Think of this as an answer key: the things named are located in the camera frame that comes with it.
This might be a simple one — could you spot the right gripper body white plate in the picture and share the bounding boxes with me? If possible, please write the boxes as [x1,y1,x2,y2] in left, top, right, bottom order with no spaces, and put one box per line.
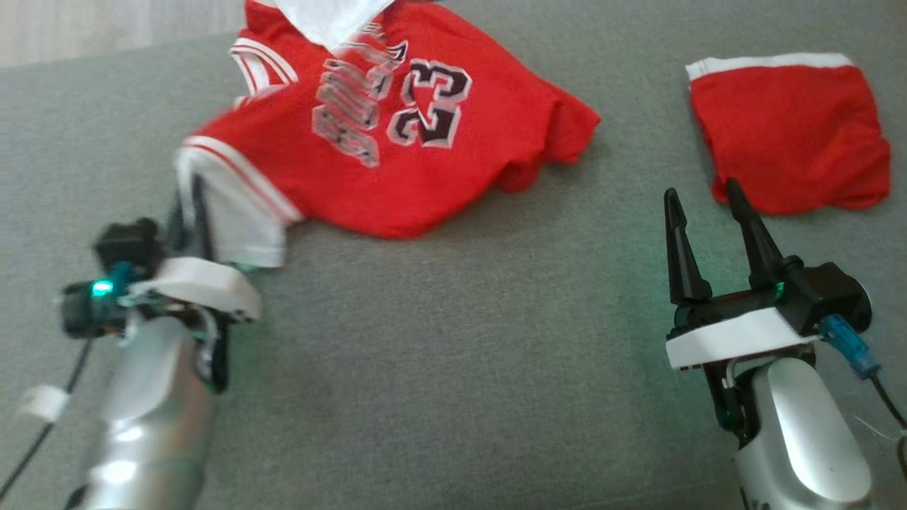
[663,285,824,371]

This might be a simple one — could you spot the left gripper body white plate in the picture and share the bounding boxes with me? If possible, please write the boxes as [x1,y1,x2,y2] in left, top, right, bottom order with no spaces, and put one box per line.
[130,255,264,324]

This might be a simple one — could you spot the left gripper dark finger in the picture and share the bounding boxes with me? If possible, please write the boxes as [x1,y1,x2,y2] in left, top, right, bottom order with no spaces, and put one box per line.
[168,201,189,258]
[190,175,214,260]

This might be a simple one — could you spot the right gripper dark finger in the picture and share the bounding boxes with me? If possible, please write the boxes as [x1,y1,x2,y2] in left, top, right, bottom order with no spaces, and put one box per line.
[663,187,714,307]
[724,176,787,290]

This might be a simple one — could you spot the red shorts white stripe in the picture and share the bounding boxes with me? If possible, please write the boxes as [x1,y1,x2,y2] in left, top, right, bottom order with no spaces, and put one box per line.
[685,51,893,216]

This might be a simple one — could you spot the red basketball jersey white sleeves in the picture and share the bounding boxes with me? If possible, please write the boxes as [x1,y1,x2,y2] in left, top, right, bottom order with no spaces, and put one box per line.
[173,0,602,269]

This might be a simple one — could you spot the white tape tag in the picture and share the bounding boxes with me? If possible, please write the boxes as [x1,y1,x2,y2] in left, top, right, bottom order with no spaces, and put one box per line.
[19,384,70,424]

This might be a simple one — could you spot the large grey sofa seat cushion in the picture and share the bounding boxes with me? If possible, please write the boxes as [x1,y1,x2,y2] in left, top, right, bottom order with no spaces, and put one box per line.
[0,0,907,510]

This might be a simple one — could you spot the black cable blue connector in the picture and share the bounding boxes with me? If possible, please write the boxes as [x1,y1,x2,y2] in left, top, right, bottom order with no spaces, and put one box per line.
[818,314,907,482]
[0,262,154,498]

